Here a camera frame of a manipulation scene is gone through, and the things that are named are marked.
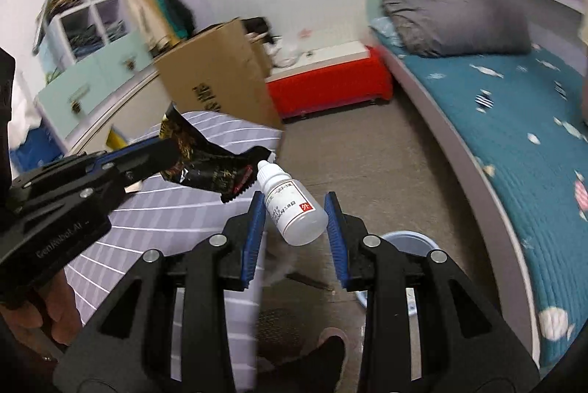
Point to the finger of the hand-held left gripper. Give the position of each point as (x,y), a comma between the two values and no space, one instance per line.
(138,178)
(138,151)

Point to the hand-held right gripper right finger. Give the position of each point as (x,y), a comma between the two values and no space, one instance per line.
(337,246)

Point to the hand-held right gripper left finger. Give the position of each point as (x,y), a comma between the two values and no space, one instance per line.
(252,246)

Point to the yellow snack bag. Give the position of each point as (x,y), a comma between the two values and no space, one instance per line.
(117,140)

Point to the white dropper bottle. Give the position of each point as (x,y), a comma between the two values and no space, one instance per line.
(294,213)

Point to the blue plastic bucket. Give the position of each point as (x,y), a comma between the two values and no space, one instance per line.
(406,242)

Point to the black snack wrapper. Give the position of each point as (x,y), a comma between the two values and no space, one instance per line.
(206,172)

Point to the person's left hand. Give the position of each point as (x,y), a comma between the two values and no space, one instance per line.
(59,310)

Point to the grey checked tablecloth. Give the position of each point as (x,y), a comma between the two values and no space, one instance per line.
(151,218)

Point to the black table leg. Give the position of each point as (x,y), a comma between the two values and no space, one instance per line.
(305,279)

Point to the pine cone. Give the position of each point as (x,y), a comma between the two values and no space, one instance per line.
(76,108)
(129,64)

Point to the blue shopping bag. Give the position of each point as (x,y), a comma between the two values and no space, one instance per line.
(36,145)

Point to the teal drawer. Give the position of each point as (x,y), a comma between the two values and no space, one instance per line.
(59,94)
(115,53)

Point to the large cardboard box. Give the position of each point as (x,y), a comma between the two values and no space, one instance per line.
(216,76)

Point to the white paper bag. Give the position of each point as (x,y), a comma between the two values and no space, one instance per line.
(25,112)

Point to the grey folded clothes stack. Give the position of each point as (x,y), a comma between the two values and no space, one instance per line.
(85,41)

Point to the small folded clothes stack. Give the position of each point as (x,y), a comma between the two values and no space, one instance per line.
(115,29)

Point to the person's leg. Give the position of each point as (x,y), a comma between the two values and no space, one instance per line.
(312,370)

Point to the cream hanging coat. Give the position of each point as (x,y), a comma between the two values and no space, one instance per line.
(142,16)

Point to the black hanging coat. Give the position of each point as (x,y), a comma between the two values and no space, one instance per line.
(188,16)

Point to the green hanging garment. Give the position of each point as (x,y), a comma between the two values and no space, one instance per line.
(167,7)

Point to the red skirted white bench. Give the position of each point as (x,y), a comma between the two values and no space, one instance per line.
(330,85)

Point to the camouflage clothes pile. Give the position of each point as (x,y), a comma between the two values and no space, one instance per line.
(64,4)

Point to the black clothes pile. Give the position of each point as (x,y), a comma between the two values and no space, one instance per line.
(255,25)

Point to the white plastic bag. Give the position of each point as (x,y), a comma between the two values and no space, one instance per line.
(287,50)

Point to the blue checked pillow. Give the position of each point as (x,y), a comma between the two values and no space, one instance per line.
(383,30)

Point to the blue candy print bedsheet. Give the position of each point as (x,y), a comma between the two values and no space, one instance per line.
(528,122)

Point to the grey duvet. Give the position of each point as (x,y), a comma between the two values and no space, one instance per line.
(459,20)

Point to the teal bunk bed frame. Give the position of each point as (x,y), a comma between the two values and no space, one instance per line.
(459,154)

